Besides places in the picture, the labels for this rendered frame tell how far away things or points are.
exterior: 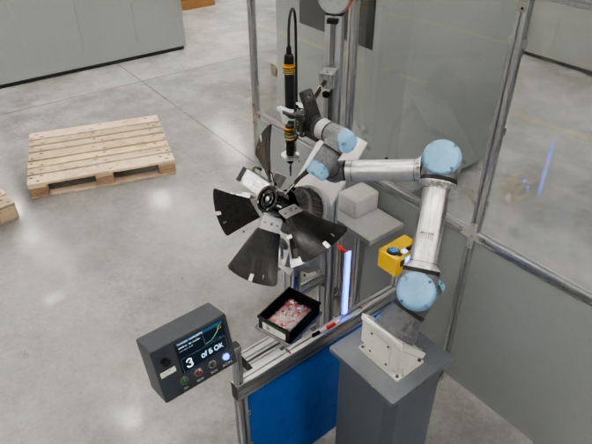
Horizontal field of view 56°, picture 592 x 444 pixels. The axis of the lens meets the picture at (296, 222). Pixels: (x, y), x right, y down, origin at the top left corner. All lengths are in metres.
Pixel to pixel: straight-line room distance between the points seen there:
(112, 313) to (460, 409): 2.15
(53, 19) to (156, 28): 1.30
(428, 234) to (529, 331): 1.08
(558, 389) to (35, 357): 2.77
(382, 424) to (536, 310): 0.94
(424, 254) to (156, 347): 0.85
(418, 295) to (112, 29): 6.51
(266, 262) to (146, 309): 1.48
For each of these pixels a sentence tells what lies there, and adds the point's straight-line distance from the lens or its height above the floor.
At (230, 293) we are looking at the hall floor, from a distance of 3.69.
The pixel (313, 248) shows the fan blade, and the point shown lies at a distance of 2.16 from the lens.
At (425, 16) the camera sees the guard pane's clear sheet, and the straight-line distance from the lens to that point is 2.50.
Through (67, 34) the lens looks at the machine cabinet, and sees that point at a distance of 7.58.
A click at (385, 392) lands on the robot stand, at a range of 1.89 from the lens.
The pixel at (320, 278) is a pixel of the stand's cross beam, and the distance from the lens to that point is 2.89.
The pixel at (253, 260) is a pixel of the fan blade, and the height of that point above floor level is 0.99.
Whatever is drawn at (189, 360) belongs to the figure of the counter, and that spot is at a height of 1.17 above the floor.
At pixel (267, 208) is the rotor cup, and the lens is 2.32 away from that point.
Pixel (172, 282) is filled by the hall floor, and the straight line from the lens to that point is 3.85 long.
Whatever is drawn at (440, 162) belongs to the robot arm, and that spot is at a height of 1.65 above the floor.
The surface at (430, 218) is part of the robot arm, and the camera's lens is 1.76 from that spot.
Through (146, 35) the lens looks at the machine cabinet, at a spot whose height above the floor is 0.29.
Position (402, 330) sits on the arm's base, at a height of 1.15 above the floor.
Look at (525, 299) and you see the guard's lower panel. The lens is 2.63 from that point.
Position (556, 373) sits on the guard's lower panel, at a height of 0.53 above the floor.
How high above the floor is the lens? 2.48
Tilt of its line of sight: 35 degrees down
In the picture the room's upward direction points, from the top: straight up
